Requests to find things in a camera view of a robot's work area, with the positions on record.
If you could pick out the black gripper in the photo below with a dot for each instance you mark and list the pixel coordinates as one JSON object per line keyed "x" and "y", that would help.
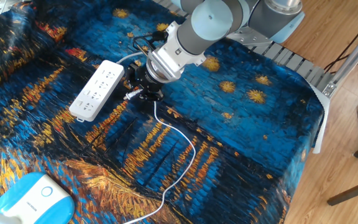
{"x": 148, "y": 81}

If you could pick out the white power strip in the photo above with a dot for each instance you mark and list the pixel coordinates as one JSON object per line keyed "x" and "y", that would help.
{"x": 93, "y": 96}

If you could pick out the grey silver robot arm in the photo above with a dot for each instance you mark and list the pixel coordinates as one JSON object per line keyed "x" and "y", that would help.
{"x": 211, "y": 20}

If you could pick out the blue white desk lamp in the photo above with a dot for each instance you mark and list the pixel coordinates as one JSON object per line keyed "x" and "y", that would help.
{"x": 33, "y": 202}

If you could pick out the starry night painting tablecloth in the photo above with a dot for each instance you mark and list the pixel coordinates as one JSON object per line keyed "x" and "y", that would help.
{"x": 228, "y": 140}

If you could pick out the silver robot mounting plate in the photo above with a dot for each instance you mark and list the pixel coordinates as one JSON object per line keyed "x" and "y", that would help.
{"x": 250, "y": 39}

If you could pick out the white wrist mount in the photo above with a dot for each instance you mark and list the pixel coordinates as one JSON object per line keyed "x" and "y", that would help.
{"x": 176, "y": 51}

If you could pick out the aluminium profile post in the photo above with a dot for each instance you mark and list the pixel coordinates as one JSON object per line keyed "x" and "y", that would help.
{"x": 353, "y": 62}

